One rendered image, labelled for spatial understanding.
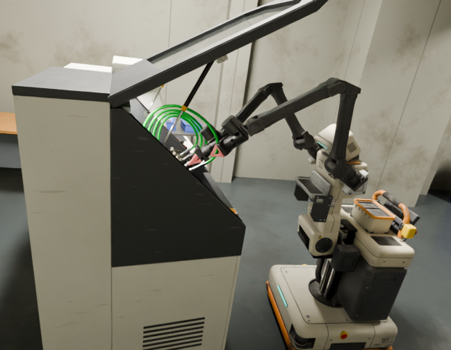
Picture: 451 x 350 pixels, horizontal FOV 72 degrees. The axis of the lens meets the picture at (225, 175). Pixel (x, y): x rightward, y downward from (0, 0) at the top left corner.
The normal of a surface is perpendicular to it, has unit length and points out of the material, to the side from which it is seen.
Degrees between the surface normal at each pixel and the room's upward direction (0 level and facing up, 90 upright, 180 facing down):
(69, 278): 90
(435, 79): 90
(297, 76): 90
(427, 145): 90
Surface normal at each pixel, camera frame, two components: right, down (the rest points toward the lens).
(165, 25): 0.15, 0.38
